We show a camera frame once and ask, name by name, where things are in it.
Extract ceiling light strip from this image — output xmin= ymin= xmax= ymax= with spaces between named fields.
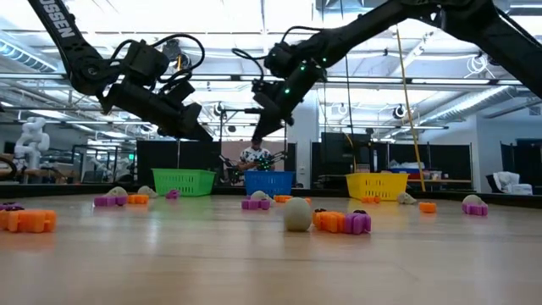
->
xmin=324 ymin=124 xmax=450 ymax=130

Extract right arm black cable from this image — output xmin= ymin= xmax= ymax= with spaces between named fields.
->
xmin=230 ymin=25 xmax=325 ymax=86

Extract brown backdrop panel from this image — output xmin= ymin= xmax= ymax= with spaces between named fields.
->
xmin=220 ymin=140 xmax=289 ymax=173

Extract black ceiling device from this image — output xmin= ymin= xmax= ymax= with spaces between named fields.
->
xmin=163 ymin=38 xmax=194 ymax=73

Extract wooden top desk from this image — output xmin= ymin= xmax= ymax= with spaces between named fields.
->
xmin=406 ymin=177 xmax=473 ymax=191

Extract black hanging cable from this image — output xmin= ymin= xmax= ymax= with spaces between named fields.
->
xmin=343 ymin=53 xmax=357 ymax=173

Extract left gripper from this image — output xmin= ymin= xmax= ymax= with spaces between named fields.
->
xmin=97 ymin=80 xmax=214 ymax=143

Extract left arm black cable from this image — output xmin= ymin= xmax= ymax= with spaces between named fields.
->
xmin=108 ymin=32 xmax=207 ymax=92

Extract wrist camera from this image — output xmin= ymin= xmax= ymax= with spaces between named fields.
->
xmin=251 ymin=79 xmax=276 ymax=112
xmin=163 ymin=79 xmax=196 ymax=107

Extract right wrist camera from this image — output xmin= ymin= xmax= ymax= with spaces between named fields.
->
xmin=251 ymin=79 xmax=276 ymax=112

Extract white cloth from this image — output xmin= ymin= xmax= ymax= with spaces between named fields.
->
xmin=493 ymin=170 xmax=534 ymax=197

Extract black partition wall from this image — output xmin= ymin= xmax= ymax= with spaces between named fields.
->
xmin=135 ymin=140 xmax=222 ymax=187
xmin=387 ymin=142 xmax=474 ymax=190
xmin=499 ymin=138 xmax=542 ymax=190

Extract blue plastic basket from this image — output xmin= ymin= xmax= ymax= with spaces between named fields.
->
xmin=244 ymin=170 xmax=296 ymax=197

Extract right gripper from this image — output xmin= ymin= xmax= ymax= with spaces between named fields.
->
xmin=252 ymin=58 xmax=328 ymax=140

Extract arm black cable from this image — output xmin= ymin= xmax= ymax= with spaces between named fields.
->
xmin=108 ymin=32 xmax=207 ymax=92
xmin=230 ymin=25 xmax=325 ymax=86

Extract black office chair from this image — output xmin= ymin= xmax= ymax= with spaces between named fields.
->
xmin=485 ymin=173 xmax=507 ymax=195

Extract green plastic basket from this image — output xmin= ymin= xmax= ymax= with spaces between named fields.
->
xmin=151 ymin=168 xmax=217 ymax=197

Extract yellow plastic basket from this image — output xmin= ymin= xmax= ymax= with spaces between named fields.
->
xmin=346 ymin=172 xmax=410 ymax=202

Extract yellow hanging cable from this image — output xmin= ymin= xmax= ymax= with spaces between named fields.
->
xmin=395 ymin=25 xmax=427 ymax=193

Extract long ceiling light bar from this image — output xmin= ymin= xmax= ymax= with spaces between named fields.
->
xmin=0 ymin=72 xmax=513 ymax=86

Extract blue and red boxes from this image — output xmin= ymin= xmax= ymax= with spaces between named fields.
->
xmin=388 ymin=161 xmax=426 ymax=180

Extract white ventilation duct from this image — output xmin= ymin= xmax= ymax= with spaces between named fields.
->
xmin=417 ymin=86 xmax=516 ymax=124

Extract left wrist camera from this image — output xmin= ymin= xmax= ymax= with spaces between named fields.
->
xmin=163 ymin=79 xmax=196 ymax=107

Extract person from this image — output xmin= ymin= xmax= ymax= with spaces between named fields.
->
xmin=238 ymin=135 xmax=273 ymax=173

